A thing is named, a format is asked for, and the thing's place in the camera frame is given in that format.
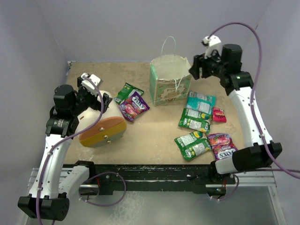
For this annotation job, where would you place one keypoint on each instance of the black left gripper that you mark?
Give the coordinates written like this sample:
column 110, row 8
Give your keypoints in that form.
column 96, row 104

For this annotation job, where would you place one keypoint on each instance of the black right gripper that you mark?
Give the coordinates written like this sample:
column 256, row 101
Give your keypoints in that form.
column 199, row 61

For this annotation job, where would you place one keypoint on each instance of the teal snack packet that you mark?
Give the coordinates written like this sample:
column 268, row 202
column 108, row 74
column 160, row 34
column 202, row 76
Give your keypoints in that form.
column 200, row 102

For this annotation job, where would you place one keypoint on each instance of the green paper gift bag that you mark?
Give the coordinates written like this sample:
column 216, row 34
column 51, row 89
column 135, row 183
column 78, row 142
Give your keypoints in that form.
column 169, row 77

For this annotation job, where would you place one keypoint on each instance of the red candy packet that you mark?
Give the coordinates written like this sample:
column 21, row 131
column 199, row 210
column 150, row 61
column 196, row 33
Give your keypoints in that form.
column 219, row 115

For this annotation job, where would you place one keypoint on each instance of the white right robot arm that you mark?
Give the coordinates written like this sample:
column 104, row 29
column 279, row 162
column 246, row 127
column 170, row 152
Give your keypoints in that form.
column 259, row 150

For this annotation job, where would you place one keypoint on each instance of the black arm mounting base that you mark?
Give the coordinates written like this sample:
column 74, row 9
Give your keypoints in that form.
column 155, row 178

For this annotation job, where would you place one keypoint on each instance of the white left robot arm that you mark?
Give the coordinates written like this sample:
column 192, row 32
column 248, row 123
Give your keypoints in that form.
column 73, row 113

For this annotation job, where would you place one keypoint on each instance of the purple Fox's bag left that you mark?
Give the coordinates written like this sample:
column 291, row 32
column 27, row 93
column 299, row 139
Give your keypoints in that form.
column 133, row 106

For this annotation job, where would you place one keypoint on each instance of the purple fox's bag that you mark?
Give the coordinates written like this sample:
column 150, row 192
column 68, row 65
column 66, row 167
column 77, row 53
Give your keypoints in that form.
column 133, row 106
column 222, row 145

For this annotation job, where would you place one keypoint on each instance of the purple Fox's bag right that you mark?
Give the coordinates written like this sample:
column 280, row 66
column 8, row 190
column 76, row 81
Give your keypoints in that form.
column 222, row 145

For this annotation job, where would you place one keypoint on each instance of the green snack packet left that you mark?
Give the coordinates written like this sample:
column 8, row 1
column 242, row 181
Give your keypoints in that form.
column 126, row 92

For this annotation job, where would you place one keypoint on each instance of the green snack packet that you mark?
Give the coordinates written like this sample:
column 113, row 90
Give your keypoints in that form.
column 126, row 92
column 193, row 145
column 195, row 120

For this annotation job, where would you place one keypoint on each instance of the white orange toy drawer box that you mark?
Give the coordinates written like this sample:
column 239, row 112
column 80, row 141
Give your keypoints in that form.
column 110, row 127

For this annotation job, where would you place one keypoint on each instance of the green snack packet upper right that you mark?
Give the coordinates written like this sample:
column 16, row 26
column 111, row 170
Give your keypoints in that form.
column 195, row 120

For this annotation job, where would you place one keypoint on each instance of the green snack packet lower right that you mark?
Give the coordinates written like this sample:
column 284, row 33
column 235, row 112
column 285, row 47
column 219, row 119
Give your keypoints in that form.
column 193, row 145

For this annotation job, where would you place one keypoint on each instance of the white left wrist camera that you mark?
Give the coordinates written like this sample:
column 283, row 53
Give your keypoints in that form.
column 90, row 82

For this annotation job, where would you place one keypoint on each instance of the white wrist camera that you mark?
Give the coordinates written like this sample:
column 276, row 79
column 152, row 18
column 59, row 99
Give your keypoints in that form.
column 90, row 82
column 211, row 43

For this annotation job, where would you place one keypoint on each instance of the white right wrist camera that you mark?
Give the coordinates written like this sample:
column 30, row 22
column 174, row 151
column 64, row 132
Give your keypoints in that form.
column 211, row 43

